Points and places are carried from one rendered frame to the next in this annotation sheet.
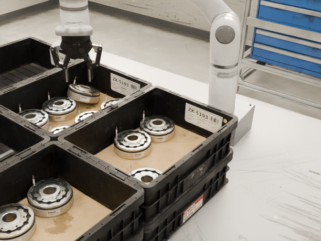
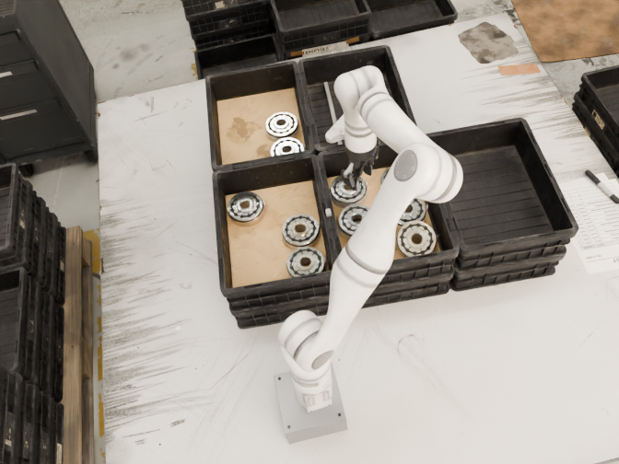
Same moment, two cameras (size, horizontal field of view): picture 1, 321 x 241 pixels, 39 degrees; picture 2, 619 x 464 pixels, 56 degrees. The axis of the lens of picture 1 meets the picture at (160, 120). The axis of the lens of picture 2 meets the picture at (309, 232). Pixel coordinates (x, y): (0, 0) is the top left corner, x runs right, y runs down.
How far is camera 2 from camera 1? 192 cm
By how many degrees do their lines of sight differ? 87
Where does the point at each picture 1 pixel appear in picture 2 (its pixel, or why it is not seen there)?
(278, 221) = (173, 326)
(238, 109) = (294, 405)
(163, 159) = (267, 245)
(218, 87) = not seen: hidden behind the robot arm
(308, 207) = (159, 364)
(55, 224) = (266, 150)
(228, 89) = not seen: hidden behind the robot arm
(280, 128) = not seen: outside the picture
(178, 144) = (274, 272)
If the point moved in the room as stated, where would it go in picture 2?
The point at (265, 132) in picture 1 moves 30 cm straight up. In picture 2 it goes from (269, 450) to (247, 415)
